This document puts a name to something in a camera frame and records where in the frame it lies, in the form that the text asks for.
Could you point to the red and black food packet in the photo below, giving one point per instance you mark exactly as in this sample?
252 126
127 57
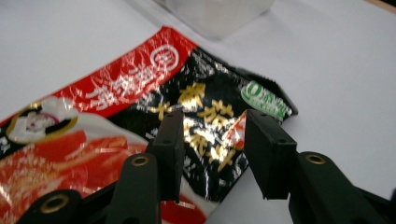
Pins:
124 102

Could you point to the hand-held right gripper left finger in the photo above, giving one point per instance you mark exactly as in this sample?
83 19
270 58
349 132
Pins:
169 146

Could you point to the clear plastic container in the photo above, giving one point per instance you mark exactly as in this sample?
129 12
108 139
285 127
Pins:
218 15

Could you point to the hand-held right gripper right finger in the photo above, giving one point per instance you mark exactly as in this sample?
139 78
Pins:
269 152

